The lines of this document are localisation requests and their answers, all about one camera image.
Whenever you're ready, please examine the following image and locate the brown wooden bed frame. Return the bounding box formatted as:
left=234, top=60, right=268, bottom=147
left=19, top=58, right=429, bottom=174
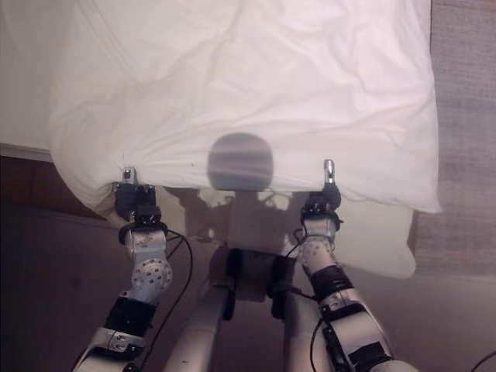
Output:
left=0, top=153, right=112, bottom=222

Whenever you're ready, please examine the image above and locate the robot leg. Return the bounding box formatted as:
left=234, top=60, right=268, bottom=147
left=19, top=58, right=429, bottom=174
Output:
left=279, top=296, right=331, bottom=372
left=161, top=286, right=234, bottom=372

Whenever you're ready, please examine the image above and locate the robot left leg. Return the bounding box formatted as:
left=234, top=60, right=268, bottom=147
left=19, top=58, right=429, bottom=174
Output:
left=161, top=286, right=234, bottom=372

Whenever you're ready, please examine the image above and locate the white mattress with sheet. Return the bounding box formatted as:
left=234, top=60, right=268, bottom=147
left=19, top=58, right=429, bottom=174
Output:
left=0, top=0, right=419, bottom=281

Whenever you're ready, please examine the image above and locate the white duvet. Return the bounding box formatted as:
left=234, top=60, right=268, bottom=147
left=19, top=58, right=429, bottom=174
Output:
left=48, top=0, right=444, bottom=222

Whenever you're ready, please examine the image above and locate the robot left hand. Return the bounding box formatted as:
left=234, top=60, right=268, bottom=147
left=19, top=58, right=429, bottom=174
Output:
left=112, top=166, right=157, bottom=222

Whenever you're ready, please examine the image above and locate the black cable loop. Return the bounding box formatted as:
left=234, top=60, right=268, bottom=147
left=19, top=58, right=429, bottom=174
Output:
left=473, top=347, right=496, bottom=372

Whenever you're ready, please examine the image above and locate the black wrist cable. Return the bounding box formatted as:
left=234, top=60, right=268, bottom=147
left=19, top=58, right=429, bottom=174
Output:
left=284, top=227, right=311, bottom=264
left=164, top=229, right=195, bottom=298

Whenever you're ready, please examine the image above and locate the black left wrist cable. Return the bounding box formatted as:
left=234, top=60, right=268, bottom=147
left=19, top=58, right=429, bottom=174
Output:
left=164, top=229, right=195, bottom=298

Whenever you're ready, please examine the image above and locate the robot right leg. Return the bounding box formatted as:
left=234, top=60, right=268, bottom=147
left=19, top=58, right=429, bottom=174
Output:
left=279, top=296, right=331, bottom=372

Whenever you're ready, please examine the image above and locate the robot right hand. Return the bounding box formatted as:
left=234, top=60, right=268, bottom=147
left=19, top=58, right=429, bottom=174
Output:
left=301, top=158, right=343, bottom=216

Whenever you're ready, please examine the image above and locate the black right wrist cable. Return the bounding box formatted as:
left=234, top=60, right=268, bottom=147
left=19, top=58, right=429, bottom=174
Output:
left=284, top=227, right=311, bottom=264

